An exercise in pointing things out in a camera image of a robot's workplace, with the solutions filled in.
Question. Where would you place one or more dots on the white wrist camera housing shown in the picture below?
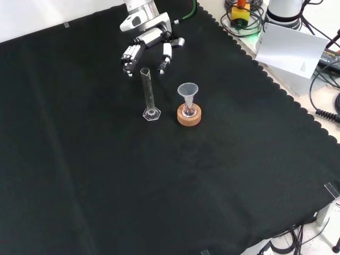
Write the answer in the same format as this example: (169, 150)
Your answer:
(130, 22)

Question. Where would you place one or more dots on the small round-bottom glass flask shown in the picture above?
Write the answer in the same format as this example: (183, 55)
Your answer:
(189, 111)

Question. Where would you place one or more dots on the clear plastic funnel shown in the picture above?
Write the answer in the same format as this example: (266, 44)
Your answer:
(187, 90)

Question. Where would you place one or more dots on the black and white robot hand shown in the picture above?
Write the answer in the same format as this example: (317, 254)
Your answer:
(151, 37)

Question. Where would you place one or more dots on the black power adapter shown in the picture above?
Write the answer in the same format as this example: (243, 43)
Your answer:
(330, 59)

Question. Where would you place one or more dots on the white cylinder with black band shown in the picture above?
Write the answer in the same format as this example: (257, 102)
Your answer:
(282, 10)

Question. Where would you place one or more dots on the clear plastic cloth clip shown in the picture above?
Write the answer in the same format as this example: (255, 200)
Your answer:
(205, 252)
(66, 25)
(332, 190)

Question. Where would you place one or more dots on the clear glass graduated cylinder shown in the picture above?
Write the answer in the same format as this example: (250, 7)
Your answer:
(151, 114)

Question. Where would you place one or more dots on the black cloth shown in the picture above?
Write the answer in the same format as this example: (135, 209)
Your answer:
(106, 159)

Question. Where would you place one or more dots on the yellow stop button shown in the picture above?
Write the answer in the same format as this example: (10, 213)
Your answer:
(240, 16)

